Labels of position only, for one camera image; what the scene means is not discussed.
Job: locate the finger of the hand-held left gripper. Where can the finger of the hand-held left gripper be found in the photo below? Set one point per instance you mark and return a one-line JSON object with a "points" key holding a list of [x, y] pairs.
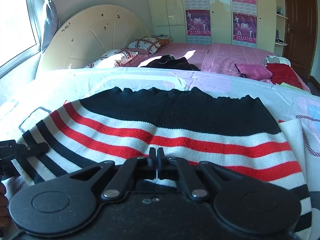
{"points": [[35, 148]]}

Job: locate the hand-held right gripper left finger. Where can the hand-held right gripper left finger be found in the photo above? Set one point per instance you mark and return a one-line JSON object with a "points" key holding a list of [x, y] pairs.
{"points": [[151, 157]]}

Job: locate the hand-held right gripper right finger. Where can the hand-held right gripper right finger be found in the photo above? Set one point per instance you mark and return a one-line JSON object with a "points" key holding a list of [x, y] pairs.
{"points": [[162, 158]]}

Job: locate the striped knit sweater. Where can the striped knit sweater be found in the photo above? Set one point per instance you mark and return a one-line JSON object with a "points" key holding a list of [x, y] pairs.
{"points": [[175, 120]]}

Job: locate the person's left hand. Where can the person's left hand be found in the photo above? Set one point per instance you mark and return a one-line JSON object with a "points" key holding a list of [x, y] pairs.
{"points": [[3, 210]]}

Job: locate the printed pastel quilt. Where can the printed pastel quilt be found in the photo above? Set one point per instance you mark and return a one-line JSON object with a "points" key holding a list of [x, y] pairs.
{"points": [[100, 80]]}

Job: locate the dark cloth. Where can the dark cloth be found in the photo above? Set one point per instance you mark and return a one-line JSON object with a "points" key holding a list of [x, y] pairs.
{"points": [[172, 62]]}

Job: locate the patterned pillow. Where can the patterned pillow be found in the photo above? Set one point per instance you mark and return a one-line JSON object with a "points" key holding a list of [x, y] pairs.
{"points": [[146, 44], [112, 58]]}

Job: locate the pink checked bedsheet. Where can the pink checked bedsheet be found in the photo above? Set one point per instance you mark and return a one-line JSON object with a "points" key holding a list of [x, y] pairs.
{"points": [[220, 55]]}

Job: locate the stack of books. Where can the stack of books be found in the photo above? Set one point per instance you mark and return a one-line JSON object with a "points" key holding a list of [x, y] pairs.
{"points": [[163, 37]]}

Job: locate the window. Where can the window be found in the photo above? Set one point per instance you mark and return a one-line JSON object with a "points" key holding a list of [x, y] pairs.
{"points": [[15, 25]]}

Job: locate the pink cloth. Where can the pink cloth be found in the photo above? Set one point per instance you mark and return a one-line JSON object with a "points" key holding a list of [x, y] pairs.
{"points": [[252, 71]]}

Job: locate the cream round headboard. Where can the cream round headboard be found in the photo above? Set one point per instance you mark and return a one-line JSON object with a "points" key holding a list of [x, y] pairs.
{"points": [[95, 37]]}

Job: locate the grey curtain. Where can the grey curtain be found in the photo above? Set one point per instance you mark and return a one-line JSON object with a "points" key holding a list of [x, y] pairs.
{"points": [[48, 12]]}

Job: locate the pale green cloth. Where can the pale green cloth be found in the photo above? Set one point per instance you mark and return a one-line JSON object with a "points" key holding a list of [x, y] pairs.
{"points": [[288, 85]]}

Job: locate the red cloth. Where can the red cloth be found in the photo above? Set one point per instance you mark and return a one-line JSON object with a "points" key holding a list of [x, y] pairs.
{"points": [[285, 73]]}

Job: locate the black and white striped cloth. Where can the black and white striped cloth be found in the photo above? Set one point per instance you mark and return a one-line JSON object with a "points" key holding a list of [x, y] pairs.
{"points": [[275, 60]]}

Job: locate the cream wardrobe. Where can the cream wardrobe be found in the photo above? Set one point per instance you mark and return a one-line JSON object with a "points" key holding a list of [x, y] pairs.
{"points": [[220, 10]]}

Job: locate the cream corner shelf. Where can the cream corner shelf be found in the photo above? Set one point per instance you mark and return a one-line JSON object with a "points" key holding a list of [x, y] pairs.
{"points": [[281, 17]]}

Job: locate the brown wooden door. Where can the brown wooden door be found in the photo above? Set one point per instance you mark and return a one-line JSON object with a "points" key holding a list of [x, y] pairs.
{"points": [[300, 30]]}

